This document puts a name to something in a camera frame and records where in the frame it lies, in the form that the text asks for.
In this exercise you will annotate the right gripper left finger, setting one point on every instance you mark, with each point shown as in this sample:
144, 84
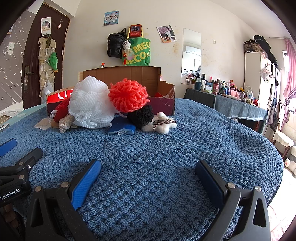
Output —
71, 196

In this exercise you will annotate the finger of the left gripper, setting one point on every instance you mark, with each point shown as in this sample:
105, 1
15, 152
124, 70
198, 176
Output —
7, 146
28, 161

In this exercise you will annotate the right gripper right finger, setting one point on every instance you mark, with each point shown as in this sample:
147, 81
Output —
223, 197

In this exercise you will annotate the white sachet packet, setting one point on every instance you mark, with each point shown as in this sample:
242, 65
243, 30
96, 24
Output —
44, 124

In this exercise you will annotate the blue fabric pouch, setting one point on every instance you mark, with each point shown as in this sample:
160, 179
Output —
121, 126

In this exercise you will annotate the white mesh bath pouf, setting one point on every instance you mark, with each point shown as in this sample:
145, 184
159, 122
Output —
90, 105

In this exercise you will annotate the white plush lamb toy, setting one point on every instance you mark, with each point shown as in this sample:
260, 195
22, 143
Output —
161, 124

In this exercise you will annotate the black yarn pompom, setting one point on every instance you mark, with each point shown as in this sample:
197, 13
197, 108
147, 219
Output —
140, 117

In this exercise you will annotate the red mesh bath pouf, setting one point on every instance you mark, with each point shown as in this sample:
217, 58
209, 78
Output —
128, 95

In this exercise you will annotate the red lined cardboard box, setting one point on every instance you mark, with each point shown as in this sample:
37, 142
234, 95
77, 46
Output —
161, 94

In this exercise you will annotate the cream crochet scrunchie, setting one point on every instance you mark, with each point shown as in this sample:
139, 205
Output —
66, 123

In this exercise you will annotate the red knitted toy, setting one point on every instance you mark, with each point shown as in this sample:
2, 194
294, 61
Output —
61, 110

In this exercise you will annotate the teal pillow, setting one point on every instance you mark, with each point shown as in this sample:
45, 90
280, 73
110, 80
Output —
20, 116

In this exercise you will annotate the white plastic bag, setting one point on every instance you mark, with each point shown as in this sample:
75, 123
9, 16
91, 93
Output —
46, 90

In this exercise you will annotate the blue knitted blanket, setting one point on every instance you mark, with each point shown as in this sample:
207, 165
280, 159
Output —
147, 188

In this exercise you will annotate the blue cloth covered table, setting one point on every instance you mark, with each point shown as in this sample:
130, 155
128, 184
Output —
246, 114

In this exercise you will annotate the green plush toy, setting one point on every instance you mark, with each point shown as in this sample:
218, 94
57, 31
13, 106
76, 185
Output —
53, 61

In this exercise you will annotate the beige hanging organizer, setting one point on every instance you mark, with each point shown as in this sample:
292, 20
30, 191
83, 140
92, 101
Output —
47, 46

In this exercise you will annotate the pink curtain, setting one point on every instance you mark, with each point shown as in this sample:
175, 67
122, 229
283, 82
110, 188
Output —
289, 91

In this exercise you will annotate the white wardrobe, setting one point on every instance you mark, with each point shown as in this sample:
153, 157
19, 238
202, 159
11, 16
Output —
260, 76

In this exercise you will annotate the photo on door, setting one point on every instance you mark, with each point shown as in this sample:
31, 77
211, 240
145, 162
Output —
46, 26

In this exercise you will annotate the dark brown door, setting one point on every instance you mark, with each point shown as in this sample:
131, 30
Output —
30, 67

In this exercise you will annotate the black backpack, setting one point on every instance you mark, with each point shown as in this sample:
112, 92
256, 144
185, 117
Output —
115, 44

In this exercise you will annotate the green tote bag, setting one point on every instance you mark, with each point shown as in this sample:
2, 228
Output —
139, 53

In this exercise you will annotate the red phone pouch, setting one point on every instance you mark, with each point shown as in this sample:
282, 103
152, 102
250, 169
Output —
135, 31

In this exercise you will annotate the wall mirror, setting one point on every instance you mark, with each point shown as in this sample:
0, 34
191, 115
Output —
191, 56

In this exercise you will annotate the small white plush keychain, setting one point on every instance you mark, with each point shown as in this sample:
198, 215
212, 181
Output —
126, 46

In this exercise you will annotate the blue wall poster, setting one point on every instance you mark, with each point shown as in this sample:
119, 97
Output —
111, 18

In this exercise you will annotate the photo collage on wall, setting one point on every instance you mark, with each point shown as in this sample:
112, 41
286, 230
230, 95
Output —
166, 33

